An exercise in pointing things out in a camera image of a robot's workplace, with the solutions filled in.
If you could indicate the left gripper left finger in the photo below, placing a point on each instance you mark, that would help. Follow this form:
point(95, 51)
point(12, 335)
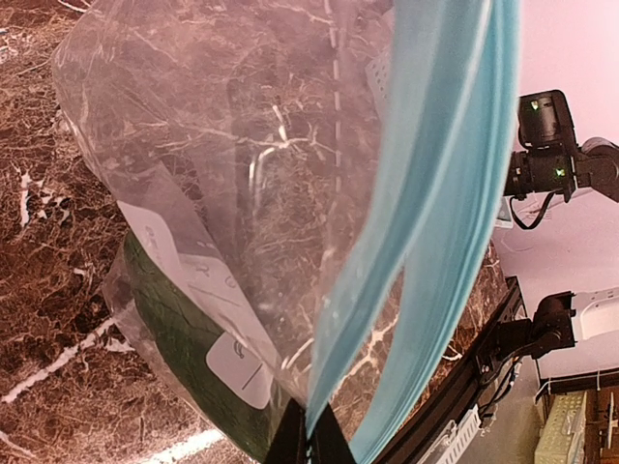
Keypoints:
point(289, 445)

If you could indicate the clear zip top bag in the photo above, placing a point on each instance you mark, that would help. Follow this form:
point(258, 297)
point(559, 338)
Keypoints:
point(243, 147)

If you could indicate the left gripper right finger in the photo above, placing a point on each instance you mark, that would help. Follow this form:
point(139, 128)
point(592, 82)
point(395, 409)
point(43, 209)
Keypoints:
point(327, 444)

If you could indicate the light blue plastic basket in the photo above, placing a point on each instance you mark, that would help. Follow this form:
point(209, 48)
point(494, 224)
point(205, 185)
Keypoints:
point(378, 76)

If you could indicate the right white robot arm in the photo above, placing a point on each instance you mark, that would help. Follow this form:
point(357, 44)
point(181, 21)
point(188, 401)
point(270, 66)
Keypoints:
point(551, 162)

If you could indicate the black front rail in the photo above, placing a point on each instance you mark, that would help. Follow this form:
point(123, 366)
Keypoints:
point(459, 377)

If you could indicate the grey slotted cable duct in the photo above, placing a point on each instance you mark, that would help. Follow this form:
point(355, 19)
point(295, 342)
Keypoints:
point(453, 441)

